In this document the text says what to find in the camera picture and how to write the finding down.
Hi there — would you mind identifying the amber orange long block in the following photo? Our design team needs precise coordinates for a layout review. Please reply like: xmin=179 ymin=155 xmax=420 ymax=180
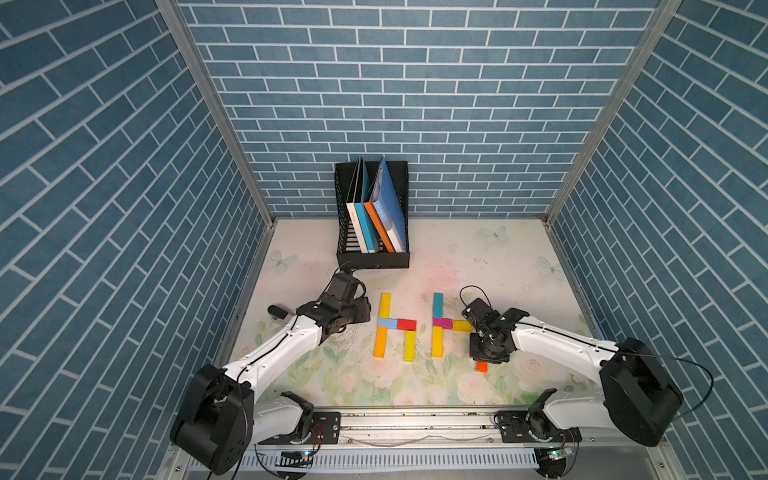
xmin=373 ymin=327 xmax=388 ymax=358

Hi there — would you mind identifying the magenta block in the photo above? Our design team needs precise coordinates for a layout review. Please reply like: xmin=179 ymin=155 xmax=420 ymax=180
xmin=433 ymin=318 xmax=453 ymax=330

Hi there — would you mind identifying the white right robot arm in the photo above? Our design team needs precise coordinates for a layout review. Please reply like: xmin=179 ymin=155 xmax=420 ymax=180
xmin=462 ymin=298 xmax=683 ymax=447

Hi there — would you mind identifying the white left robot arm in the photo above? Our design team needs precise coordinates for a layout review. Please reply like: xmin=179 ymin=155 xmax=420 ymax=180
xmin=170 ymin=270 xmax=371 ymax=475

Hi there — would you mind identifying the lime yellow block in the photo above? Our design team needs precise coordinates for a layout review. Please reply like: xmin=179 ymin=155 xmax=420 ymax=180
xmin=403 ymin=330 xmax=416 ymax=362

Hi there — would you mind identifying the red small block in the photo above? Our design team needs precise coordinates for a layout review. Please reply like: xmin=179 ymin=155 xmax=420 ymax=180
xmin=396 ymin=319 xmax=417 ymax=331

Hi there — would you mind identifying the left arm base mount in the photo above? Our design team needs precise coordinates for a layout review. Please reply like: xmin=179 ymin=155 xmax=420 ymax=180
xmin=260 ymin=411 xmax=341 ymax=446

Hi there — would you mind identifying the yellow slanted block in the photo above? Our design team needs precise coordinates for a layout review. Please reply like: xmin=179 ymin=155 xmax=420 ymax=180
xmin=431 ymin=326 xmax=444 ymax=358

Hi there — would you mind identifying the black white stapler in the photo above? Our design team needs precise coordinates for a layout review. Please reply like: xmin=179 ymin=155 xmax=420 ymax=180
xmin=267 ymin=305 xmax=289 ymax=320

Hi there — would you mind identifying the yellow long block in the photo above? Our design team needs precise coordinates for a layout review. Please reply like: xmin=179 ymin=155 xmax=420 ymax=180
xmin=378 ymin=293 xmax=392 ymax=319

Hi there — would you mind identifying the teal block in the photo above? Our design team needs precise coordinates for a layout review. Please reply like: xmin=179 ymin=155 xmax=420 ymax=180
xmin=432 ymin=292 xmax=444 ymax=319

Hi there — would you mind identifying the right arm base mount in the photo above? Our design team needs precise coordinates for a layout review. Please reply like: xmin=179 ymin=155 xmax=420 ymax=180
xmin=492 ymin=410 xmax=582 ymax=445

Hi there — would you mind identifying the small yellow block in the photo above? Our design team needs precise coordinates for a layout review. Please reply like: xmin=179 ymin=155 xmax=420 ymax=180
xmin=452 ymin=320 xmax=473 ymax=333

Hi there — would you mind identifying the orange book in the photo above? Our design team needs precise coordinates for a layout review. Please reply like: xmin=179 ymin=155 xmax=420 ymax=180
xmin=364 ymin=201 xmax=396 ymax=253

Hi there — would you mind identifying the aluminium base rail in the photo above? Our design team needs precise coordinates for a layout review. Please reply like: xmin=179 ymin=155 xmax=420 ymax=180
xmin=173 ymin=406 xmax=655 ymax=451

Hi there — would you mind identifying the blue folder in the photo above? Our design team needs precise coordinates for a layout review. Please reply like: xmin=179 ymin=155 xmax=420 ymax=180
xmin=370 ymin=159 xmax=407 ymax=253

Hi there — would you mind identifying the light blue small block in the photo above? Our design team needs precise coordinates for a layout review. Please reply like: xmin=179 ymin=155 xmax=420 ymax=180
xmin=377 ymin=318 xmax=398 ymax=330

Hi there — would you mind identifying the teal book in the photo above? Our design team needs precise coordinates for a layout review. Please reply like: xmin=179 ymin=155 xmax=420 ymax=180
xmin=353 ymin=159 xmax=380 ymax=253

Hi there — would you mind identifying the black mesh file holder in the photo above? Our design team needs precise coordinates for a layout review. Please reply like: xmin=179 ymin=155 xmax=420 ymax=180
xmin=334 ymin=159 xmax=410 ymax=269

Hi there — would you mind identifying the white book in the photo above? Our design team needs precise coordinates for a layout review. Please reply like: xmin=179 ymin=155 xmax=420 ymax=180
xmin=346 ymin=159 xmax=368 ymax=253

